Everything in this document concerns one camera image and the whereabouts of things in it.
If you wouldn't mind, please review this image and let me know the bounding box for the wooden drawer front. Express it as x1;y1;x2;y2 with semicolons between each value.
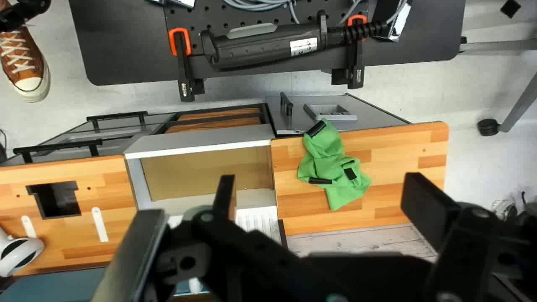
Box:
164;104;265;136

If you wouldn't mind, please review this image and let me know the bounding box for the black caster wheel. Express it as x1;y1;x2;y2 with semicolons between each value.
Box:
476;118;500;138

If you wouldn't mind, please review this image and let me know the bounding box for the teal storage bin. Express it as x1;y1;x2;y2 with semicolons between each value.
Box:
0;265;109;302

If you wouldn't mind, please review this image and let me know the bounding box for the orange and black bar clamp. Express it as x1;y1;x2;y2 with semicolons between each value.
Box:
166;25;204;104
328;12;372;91

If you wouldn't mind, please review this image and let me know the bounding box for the grey coiled cable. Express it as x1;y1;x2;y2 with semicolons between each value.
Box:
221;0;303;25

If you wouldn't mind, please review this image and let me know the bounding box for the plain wooden countertop section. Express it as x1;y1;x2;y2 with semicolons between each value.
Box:
270;121;449;238

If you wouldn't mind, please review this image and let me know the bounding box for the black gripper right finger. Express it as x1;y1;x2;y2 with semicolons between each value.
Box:
399;171;464;248

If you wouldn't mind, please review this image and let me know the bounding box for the grey metal table leg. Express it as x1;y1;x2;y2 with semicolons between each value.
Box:
496;72;537;134

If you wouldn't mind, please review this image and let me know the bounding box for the black perforated table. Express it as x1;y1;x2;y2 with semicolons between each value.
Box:
67;0;468;87

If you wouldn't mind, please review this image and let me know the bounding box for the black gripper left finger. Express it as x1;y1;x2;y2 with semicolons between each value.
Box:
211;173;238;227

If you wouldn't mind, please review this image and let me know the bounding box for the wooden countertop with cutout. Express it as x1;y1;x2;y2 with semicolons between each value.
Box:
0;154;139;279

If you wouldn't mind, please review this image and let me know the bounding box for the grey cabinet door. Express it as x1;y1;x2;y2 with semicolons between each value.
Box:
263;91;411;138

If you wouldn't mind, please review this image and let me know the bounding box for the black metal rack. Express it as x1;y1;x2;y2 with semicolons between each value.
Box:
0;109;181;166

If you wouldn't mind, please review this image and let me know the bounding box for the green cloth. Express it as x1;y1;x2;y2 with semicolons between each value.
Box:
293;119;372;213

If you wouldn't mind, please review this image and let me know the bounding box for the white handheld controller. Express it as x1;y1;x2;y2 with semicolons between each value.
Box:
0;225;45;279

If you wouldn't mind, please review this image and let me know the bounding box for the brown sneaker with white laces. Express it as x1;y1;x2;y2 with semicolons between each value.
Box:
0;24;52;104

